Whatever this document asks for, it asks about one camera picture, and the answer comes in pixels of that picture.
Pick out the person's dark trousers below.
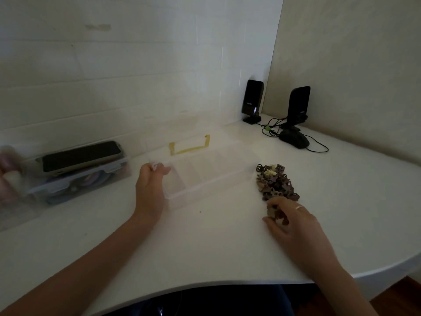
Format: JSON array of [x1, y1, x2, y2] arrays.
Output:
[[100, 284, 296, 316]]

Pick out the clear plastic compartment organizer box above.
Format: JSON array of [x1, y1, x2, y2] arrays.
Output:
[[146, 134, 262, 210]]

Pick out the person's left hand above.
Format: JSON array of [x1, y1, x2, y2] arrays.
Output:
[[133, 163, 172, 223]]

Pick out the clear lidded storage box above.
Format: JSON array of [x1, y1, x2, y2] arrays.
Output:
[[26, 154, 133, 205]]

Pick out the small brown clip piece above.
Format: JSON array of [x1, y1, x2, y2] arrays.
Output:
[[266, 206, 291, 226]]

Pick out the black desktop speaker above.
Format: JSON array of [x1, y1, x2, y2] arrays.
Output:
[[280, 86, 311, 131], [241, 79, 265, 125]]

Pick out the black speaker cable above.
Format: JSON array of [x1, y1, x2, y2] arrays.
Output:
[[261, 117, 291, 137]]

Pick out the pile of brown hair accessories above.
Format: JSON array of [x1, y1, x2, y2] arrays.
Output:
[[255, 163, 300, 203]]

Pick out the black computer mouse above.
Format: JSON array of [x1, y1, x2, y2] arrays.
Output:
[[278, 129, 310, 150]]

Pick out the clear plastic bag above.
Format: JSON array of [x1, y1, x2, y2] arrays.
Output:
[[0, 144, 43, 233]]

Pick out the person's right forearm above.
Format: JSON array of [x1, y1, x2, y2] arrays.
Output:
[[311, 264, 381, 316]]

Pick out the black smartphone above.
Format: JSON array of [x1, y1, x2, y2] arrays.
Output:
[[42, 140, 125, 175]]

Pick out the black mouse cable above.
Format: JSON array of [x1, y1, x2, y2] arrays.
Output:
[[305, 134, 329, 154]]

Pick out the person's left forearm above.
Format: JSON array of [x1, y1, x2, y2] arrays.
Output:
[[0, 214, 162, 316]]

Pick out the person's right hand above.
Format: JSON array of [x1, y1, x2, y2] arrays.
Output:
[[262, 196, 343, 281]]

